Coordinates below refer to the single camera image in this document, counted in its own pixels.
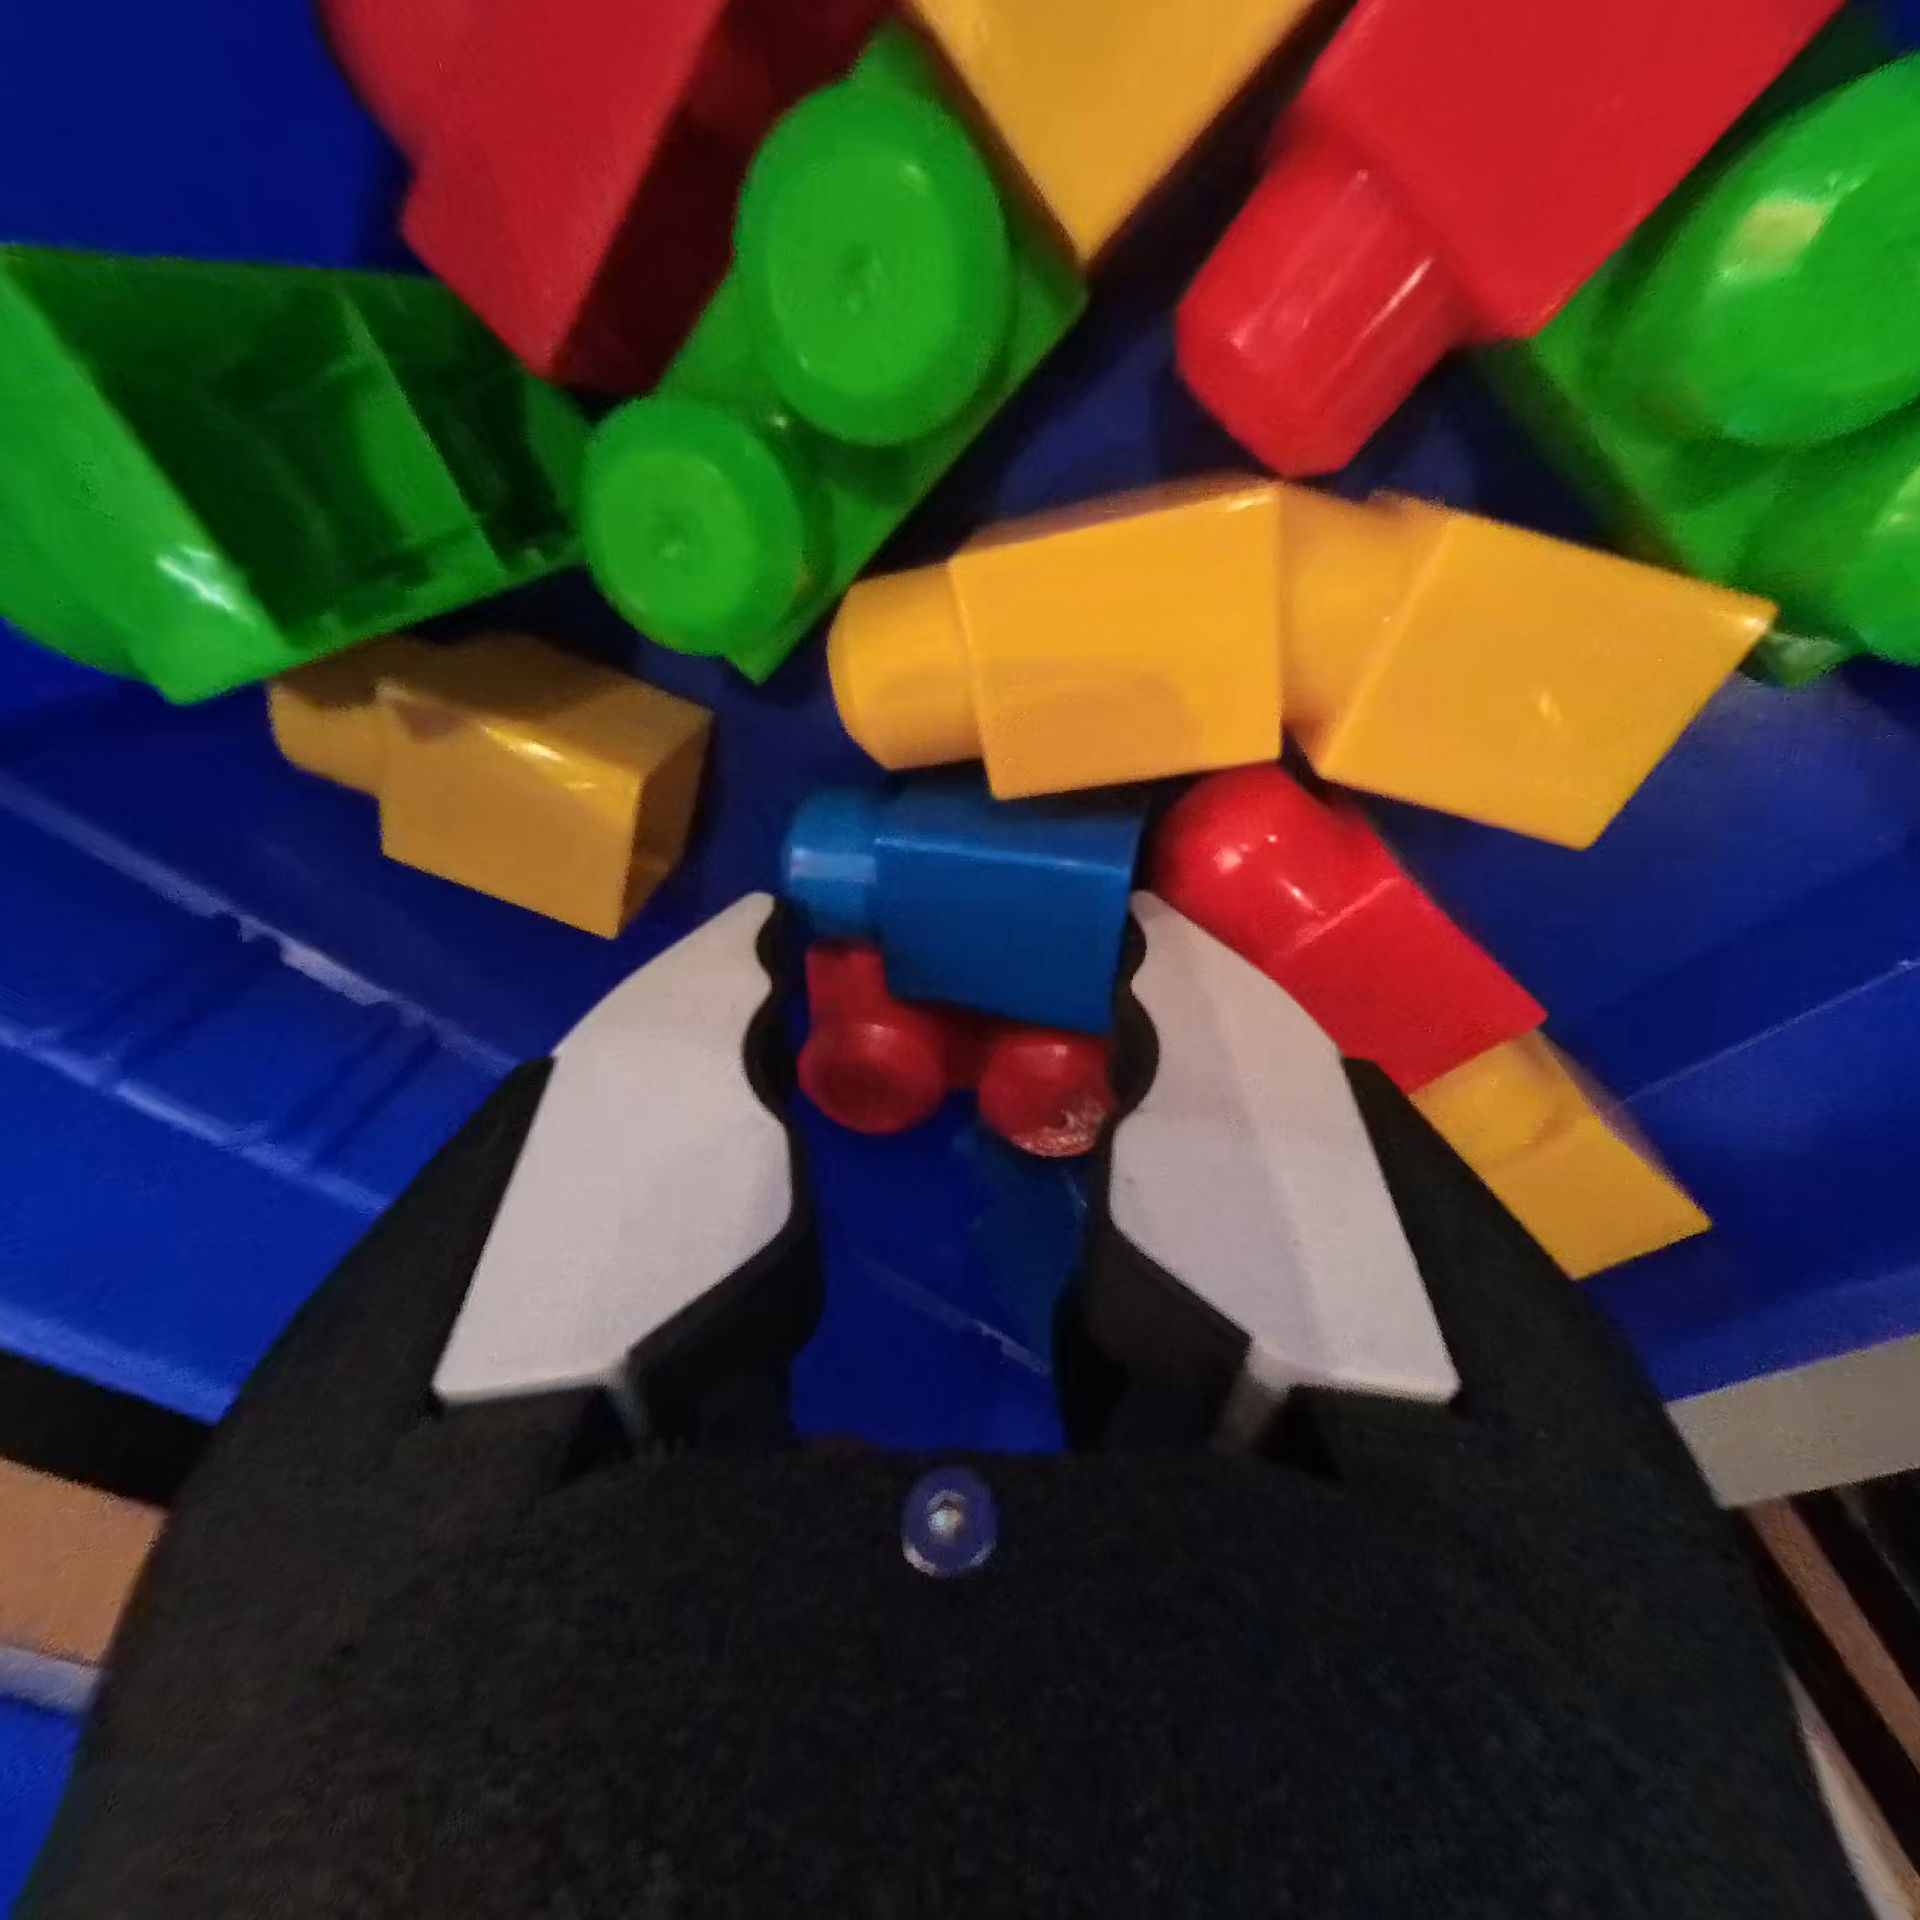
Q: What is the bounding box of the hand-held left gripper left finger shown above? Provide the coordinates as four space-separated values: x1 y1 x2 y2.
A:
432 893 826 1434

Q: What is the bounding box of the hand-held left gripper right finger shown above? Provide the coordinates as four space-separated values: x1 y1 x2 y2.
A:
1070 889 1461 1448

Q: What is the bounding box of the blue single-stud toy block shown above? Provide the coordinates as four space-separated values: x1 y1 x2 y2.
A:
778 786 1148 1033

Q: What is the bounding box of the blue plastic storage bin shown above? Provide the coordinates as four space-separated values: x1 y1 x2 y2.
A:
0 0 1920 1426

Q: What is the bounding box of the pile of mixed toy blocks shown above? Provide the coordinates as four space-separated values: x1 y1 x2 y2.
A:
0 0 1920 1286

